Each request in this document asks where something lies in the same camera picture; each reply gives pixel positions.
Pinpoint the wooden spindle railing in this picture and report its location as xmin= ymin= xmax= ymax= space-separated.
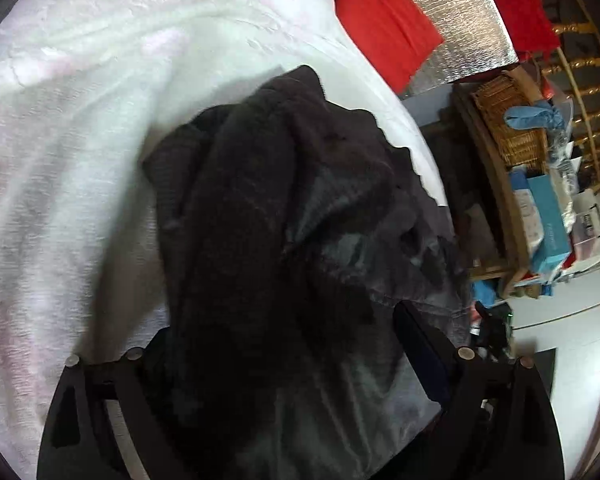
xmin=527 ymin=0 xmax=600 ymax=193

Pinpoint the blue cardboard box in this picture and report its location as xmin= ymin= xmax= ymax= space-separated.
xmin=510 ymin=167 xmax=573 ymax=281

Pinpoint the black device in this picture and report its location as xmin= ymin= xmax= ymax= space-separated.
xmin=472 ymin=301 xmax=515 ymax=361

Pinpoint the wicker basket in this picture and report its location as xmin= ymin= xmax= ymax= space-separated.
xmin=469 ymin=71 xmax=553 ymax=168

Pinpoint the white patterned box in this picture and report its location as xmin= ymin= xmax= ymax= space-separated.
xmin=511 ymin=187 xmax=543 ymax=261

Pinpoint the white textured blanket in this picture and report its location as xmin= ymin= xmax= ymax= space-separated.
xmin=0 ymin=0 xmax=451 ymax=480

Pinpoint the light blue cloth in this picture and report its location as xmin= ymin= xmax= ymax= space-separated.
xmin=504 ymin=100 xmax=566 ymax=133

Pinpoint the silver insulation mat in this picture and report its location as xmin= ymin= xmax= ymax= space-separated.
xmin=349 ymin=0 xmax=521 ymax=101

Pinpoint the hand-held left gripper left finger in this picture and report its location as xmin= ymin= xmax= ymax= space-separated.
xmin=36 ymin=330 xmax=191 ymax=480

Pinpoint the curved wooden shelf unit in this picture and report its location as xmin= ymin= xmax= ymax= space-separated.
xmin=420 ymin=67 xmax=576 ymax=301

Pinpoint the dark zip jacket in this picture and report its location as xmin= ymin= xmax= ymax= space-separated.
xmin=140 ymin=64 xmax=473 ymax=480

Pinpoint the red hanging cloth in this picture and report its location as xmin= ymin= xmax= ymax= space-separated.
xmin=472 ymin=0 xmax=562 ymax=61

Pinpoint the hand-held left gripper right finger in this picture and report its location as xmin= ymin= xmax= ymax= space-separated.
xmin=394 ymin=300 xmax=566 ymax=480

